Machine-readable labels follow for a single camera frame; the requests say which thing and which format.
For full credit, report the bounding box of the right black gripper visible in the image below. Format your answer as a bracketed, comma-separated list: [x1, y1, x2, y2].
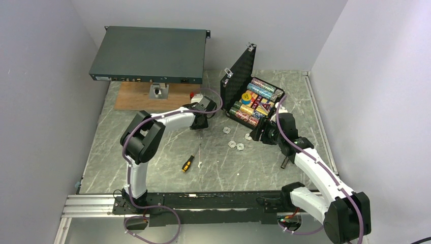
[250, 116, 284, 145]

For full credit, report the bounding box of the blue yellow card deck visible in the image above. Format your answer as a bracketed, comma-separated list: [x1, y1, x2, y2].
[253, 99, 274, 115]

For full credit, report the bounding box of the red triangular dealer token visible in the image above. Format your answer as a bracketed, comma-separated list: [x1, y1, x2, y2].
[258, 101, 273, 114]

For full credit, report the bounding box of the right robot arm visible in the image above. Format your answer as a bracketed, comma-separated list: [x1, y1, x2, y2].
[250, 113, 372, 243]

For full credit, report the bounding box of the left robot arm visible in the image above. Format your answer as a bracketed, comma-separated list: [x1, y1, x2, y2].
[120, 96, 218, 214]

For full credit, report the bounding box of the black poker chip case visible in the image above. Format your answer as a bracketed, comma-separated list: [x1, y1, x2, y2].
[220, 43, 285, 129]

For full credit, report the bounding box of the blue yellow dealer button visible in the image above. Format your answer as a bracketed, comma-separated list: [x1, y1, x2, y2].
[241, 93, 253, 105]

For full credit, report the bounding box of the grey metal T wrench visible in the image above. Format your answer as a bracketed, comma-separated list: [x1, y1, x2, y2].
[280, 156, 291, 169]

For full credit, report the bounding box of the silver metal stand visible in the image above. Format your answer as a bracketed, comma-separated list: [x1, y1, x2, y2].
[148, 83, 169, 99]

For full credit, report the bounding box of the wooden board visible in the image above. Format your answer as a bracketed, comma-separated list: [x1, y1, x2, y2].
[114, 82, 201, 113]

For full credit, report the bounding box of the dark green rack server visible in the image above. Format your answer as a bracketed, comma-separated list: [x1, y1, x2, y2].
[89, 26, 211, 84]

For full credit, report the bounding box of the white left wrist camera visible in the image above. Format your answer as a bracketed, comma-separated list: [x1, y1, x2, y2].
[190, 94, 204, 104]

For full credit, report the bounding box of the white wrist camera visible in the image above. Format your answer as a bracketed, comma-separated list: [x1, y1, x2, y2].
[190, 94, 204, 104]
[275, 102, 288, 114]

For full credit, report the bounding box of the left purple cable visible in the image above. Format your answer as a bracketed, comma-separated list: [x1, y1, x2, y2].
[121, 88, 224, 206]

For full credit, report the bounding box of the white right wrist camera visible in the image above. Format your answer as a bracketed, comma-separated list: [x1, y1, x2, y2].
[275, 102, 288, 114]

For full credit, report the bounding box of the yellow black handle screwdriver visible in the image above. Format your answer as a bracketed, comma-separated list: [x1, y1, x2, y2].
[181, 144, 201, 173]

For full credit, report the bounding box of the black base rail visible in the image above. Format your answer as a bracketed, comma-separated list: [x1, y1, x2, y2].
[112, 191, 304, 230]

